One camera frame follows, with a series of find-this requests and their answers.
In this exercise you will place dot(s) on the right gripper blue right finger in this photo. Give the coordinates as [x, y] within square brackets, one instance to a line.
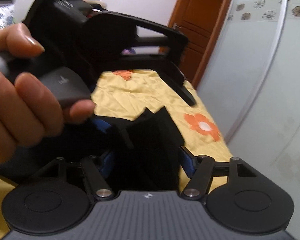
[199, 170]

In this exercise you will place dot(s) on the white wardrobe sliding door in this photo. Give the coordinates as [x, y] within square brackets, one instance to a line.
[251, 88]

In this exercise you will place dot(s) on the floral white pillow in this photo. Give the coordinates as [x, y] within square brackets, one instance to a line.
[6, 16]

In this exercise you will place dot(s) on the person's left hand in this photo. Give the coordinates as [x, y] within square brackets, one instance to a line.
[29, 112]

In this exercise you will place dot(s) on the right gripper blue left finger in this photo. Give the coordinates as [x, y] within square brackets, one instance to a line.
[96, 186]

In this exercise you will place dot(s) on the black pants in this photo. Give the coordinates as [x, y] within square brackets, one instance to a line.
[140, 155]

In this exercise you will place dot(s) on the brown wooden door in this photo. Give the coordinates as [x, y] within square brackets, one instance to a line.
[201, 21]

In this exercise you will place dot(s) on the yellow carrot print quilt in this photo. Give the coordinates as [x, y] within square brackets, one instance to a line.
[126, 94]

